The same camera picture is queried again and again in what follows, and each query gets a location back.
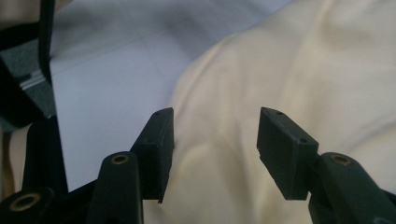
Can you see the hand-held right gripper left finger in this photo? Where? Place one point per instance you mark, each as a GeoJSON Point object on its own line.
{"type": "Point", "coordinates": [157, 155]}

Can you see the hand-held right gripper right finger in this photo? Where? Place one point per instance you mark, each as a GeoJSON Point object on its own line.
{"type": "Point", "coordinates": [286, 155]}

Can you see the cream baby pants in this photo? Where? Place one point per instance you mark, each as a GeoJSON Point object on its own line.
{"type": "Point", "coordinates": [280, 62]}

